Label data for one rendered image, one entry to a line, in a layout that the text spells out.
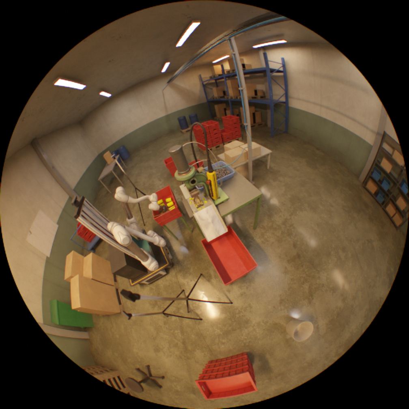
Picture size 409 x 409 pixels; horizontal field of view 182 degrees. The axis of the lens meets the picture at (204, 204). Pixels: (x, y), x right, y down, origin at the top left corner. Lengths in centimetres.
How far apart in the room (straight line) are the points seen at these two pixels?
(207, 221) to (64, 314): 370
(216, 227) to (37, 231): 477
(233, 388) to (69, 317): 327
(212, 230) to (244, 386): 219
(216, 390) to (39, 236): 496
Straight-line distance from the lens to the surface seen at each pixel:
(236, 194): 162
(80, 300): 252
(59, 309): 373
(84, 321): 404
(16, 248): 451
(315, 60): 585
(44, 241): 480
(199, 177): 134
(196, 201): 157
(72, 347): 465
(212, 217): 147
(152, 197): 203
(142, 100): 931
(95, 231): 156
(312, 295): 250
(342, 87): 545
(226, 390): 223
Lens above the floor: 214
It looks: 48 degrees down
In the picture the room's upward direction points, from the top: 21 degrees counter-clockwise
